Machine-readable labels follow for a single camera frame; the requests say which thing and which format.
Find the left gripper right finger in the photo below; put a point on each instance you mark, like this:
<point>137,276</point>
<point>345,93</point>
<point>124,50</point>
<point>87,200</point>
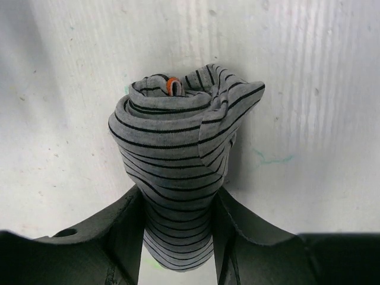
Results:
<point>250,250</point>

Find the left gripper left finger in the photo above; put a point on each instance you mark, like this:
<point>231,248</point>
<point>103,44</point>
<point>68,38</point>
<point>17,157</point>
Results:
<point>102,249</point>

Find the grey striped underwear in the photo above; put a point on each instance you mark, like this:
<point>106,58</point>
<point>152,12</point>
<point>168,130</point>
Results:
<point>175,136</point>

